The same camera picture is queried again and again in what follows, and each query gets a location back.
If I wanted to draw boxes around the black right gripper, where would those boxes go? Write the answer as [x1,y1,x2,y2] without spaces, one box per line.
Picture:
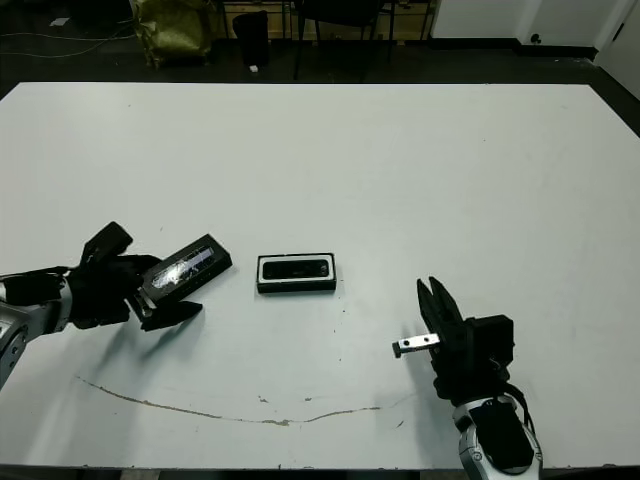
[391,275,512,402]

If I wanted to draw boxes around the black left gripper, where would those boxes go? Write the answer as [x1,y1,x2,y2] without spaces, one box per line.
[69,253,204,333]

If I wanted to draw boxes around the black printed box lid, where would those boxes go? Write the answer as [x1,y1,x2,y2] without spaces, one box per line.
[134,232,234,315]

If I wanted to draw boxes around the slim black camera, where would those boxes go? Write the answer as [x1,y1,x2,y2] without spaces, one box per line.
[260,256,332,282]

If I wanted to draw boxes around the black box base white insert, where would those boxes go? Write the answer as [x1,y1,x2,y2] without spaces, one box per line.
[255,251,338,297]

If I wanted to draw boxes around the yellow-green plastic bag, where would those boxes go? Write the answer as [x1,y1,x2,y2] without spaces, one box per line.
[131,0,217,69]

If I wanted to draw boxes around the wooden shelf unit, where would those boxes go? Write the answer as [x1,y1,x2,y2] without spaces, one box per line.
[219,0,434,41]

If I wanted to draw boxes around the black metal chair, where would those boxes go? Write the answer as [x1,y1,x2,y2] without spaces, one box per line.
[292,0,395,84]

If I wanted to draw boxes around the white door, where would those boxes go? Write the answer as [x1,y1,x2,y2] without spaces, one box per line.
[592,0,640,99]

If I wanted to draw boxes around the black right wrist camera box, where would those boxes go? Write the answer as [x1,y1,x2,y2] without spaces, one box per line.
[464,314,517,372]

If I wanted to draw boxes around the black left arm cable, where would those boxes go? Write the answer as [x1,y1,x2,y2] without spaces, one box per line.
[0,267,74,282]

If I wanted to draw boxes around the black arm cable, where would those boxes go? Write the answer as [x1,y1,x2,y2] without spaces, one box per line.
[0,267,74,282]
[499,368,539,437]

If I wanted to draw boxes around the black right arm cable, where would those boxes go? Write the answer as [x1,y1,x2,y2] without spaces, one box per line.
[499,368,539,437]

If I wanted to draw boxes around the thin light floor cable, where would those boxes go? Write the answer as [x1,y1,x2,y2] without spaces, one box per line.
[0,22,137,59]

